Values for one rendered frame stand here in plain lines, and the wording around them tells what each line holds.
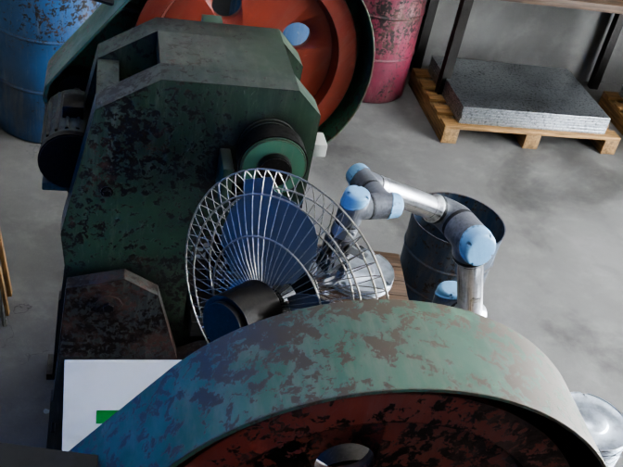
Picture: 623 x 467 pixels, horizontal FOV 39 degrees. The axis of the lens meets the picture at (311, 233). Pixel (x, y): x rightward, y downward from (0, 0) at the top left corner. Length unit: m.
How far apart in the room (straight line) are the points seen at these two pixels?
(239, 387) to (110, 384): 1.62
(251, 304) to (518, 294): 2.77
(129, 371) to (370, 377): 1.68
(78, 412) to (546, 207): 3.18
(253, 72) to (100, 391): 1.09
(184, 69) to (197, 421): 1.32
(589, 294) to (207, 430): 3.59
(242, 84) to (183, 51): 0.22
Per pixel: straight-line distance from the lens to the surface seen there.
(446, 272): 3.86
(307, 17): 2.90
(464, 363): 1.26
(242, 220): 1.93
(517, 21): 6.60
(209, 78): 2.35
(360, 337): 1.24
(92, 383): 2.82
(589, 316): 4.51
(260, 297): 1.83
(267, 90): 2.35
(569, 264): 4.81
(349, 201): 2.47
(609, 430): 3.59
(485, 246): 2.80
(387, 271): 3.65
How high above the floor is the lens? 2.54
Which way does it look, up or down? 35 degrees down
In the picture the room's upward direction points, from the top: 12 degrees clockwise
